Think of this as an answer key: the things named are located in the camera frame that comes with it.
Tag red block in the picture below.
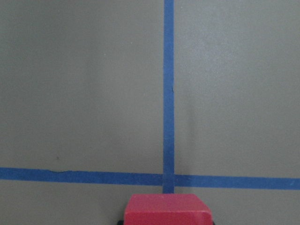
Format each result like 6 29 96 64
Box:
123 194 214 225

